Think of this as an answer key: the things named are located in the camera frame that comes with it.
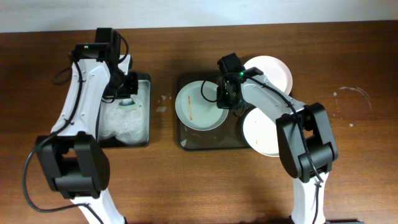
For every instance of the green yellow sponge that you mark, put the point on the green yellow sponge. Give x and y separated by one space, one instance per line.
127 104

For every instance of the black soapy water tray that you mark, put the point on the black soapy water tray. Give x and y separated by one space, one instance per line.
121 128

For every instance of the light blue plate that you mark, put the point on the light blue plate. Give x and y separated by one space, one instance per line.
194 111

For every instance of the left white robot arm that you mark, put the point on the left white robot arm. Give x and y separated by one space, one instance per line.
71 158

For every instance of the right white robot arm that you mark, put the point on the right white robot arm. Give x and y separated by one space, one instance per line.
306 143

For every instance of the dark brown serving tray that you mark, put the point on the dark brown serving tray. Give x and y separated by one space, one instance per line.
229 135

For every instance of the cream white plate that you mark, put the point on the cream white plate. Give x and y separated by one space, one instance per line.
260 133

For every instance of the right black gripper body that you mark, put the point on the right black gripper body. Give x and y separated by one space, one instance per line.
224 101

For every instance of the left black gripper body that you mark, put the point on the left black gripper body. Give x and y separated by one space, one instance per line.
125 94

